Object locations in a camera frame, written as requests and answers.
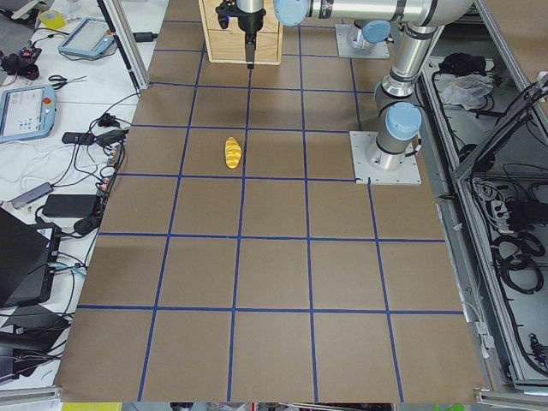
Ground coiled black cables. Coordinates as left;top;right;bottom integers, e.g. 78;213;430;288
490;233;545;296

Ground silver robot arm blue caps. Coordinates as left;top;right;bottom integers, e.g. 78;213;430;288
215;0;473;114

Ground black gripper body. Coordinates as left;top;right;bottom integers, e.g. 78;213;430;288
215;0;265;35

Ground black red camera device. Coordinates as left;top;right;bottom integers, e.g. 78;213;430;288
1;41;42;80

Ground yellow striped bread toy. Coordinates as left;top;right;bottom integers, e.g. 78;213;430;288
224;136;242;170

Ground yellow tape roll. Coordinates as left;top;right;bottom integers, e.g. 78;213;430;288
39;9;66;30

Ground black power adapter brick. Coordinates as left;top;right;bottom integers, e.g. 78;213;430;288
42;194;98;217

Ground lower teach pendant tablet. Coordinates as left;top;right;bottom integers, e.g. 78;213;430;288
1;85;57;143

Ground black power strip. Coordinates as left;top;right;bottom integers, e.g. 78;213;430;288
96;129;128;217

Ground aluminium frame post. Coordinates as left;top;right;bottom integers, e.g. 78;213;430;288
97;0;150;94

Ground black cloth bundle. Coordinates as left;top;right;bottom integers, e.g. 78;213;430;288
438;53;486;76

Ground white crumpled cloth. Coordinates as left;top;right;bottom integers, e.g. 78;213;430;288
440;74;494;110

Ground black scissors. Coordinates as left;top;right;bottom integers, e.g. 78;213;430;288
48;74;87;90

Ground grey usb hub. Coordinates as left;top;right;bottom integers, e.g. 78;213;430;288
10;182;53;210

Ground wooden drawer cabinet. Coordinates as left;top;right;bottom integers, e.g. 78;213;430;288
198;0;283;65

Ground teach pendant tablet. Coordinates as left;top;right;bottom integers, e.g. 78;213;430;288
1;85;57;143
57;17;115;60

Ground upper teach pendant tablet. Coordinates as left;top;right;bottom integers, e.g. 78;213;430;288
57;17;115;60

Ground black laptop computer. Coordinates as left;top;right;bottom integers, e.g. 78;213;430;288
1;210;61;308

